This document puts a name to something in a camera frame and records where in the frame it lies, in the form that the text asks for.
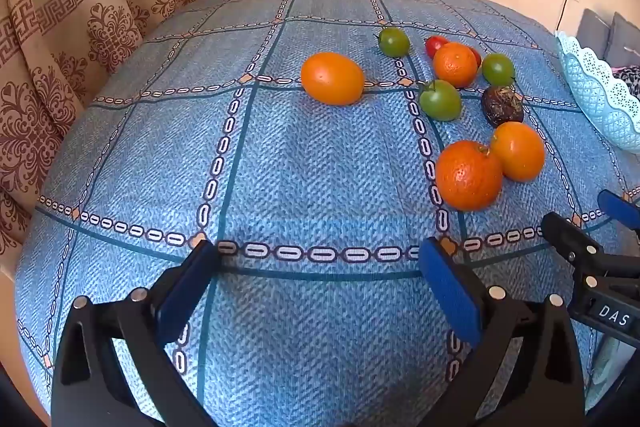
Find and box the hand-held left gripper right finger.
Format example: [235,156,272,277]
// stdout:
[419,236,586,427]

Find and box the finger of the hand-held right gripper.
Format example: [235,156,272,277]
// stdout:
[541,212,640,303]
[598,189,640,231]

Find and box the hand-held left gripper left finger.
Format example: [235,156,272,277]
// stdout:
[51,239,223,427]

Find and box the round smooth orange fruit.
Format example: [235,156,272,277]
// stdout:
[490,121,546,182]

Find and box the light blue plastic basket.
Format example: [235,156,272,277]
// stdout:
[555,32,640,154]

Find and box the large textured orange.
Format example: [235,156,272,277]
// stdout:
[435,140,504,212]

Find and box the dark wrinkled passion fruit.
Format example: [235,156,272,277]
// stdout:
[481,86,525,128]

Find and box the green tomato with stem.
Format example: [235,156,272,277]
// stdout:
[418,79,463,122]

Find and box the leopard print cloth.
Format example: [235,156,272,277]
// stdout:
[619,66,640,98]

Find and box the blue checked bedsheet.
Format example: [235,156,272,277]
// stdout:
[15,0,640,427]

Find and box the grey sofa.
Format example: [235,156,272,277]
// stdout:
[577,9,640,68]

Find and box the small textured orange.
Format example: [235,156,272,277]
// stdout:
[433,42,479,88]

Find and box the oval smooth orange fruit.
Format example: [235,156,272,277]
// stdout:
[300,52,366,106]

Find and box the beige patterned curtain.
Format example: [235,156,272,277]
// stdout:
[0,0,277,258]

